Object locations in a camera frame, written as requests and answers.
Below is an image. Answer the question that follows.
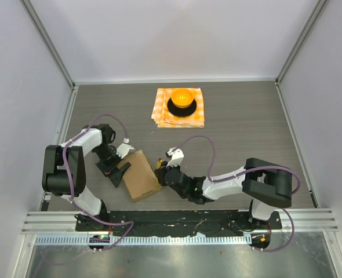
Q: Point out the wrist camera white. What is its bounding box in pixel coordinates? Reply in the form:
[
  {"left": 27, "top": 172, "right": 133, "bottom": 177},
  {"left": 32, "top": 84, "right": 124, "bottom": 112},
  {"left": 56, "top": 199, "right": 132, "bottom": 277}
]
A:
[
  {"left": 166, "top": 147, "right": 184, "bottom": 167},
  {"left": 116, "top": 143, "right": 135, "bottom": 159}
]

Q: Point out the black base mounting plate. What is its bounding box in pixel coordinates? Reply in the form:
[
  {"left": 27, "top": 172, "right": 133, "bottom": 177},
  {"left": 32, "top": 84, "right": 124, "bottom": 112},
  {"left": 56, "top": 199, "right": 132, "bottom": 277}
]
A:
[{"left": 74, "top": 210, "right": 282, "bottom": 237}]

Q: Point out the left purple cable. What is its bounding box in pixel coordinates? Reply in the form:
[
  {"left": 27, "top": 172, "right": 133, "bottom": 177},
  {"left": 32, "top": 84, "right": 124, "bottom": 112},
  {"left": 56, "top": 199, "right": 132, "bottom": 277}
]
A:
[{"left": 62, "top": 114, "right": 134, "bottom": 251}]

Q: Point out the purple cable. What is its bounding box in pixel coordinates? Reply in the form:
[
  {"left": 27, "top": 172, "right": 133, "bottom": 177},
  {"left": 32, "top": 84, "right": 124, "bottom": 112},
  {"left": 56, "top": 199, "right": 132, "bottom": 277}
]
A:
[
  {"left": 169, "top": 136, "right": 302, "bottom": 253},
  {"left": 62, "top": 114, "right": 134, "bottom": 251}
]

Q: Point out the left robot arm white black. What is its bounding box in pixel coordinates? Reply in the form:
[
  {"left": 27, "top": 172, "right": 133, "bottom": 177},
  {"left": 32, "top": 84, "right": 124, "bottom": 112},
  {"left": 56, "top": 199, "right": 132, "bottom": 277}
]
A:
[{"left": 42, "top": 124, "right": 134, "bottom": 231}]

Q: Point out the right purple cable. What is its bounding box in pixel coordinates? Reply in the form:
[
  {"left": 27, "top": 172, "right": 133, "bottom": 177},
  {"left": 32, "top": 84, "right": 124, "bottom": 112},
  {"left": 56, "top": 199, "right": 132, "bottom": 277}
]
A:
[{"left": 169, "top": 136, "right": 302, "bottom": 253}]

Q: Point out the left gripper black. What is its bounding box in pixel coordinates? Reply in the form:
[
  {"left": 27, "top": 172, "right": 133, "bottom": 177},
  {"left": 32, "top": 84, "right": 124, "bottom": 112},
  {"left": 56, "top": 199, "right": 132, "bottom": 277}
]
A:
[{"left": 93, "top": 144, "right": 130, "bottom": 187}]

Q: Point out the orange checkered cloth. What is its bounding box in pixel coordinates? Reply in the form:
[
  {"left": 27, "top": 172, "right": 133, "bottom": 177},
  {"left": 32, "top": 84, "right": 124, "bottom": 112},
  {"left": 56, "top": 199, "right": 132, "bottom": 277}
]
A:
[{"left": 151, "top": 88, "right": 205, "bottom": 128}]

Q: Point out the brown cardboard express box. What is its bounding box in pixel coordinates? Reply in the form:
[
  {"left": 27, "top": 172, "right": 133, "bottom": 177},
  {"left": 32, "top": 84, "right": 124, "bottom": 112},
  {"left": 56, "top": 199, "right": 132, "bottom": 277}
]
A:
[{"left": 118, "top": 150, "right": 161, "bottom": 202}]

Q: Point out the black round plate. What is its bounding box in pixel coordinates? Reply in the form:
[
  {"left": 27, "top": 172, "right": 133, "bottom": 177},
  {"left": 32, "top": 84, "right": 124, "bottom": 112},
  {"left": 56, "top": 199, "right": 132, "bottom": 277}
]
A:
[{"left": 167, "top": 98, "right": 197, "bottom": 118}]

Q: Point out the orange bowl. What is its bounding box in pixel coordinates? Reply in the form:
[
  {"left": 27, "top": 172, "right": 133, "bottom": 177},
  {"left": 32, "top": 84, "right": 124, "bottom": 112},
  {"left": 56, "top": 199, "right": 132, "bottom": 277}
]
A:
[{"left": 171, "top": 88, "right": 194, "bottom": 108}]

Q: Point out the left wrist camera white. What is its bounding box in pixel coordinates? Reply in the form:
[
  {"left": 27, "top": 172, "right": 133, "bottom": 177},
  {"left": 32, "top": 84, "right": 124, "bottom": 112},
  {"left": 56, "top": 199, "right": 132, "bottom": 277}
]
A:
[{"left": 116, "top": 143, "right": 135, "bottom": 159}]

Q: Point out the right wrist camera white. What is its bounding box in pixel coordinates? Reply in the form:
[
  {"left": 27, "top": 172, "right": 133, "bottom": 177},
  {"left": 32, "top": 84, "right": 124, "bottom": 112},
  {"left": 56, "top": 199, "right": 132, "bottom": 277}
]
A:
[{"left": 166, "top": 147, "right": 184, "bottom": 167}]

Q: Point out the white slotted cable duct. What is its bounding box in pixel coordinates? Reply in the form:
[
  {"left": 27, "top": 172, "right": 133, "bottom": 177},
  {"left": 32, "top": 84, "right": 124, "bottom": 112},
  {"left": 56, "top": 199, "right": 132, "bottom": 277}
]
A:
[{"left": 35, "top": 233, "right": 252, "bottom": 246}]

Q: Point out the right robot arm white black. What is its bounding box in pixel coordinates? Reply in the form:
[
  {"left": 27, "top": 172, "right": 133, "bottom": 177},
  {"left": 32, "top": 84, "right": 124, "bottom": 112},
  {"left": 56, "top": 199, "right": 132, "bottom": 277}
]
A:
[{"left": 154, "top": 158, "right": 294, "bottom": 229}]

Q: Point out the yellow utility knife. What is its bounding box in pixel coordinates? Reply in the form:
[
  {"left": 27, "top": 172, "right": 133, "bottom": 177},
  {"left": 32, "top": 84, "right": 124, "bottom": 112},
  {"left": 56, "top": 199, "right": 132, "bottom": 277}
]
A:
[{"left": 157, "top": 158, "right": 163, "bottom": 169}]

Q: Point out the aluminium frame rail front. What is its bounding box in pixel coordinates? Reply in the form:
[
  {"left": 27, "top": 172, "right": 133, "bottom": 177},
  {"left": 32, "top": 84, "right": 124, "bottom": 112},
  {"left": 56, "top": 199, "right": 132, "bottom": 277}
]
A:
[{"left": 21, "top": 208, "right": 339, "bottom": 235}]

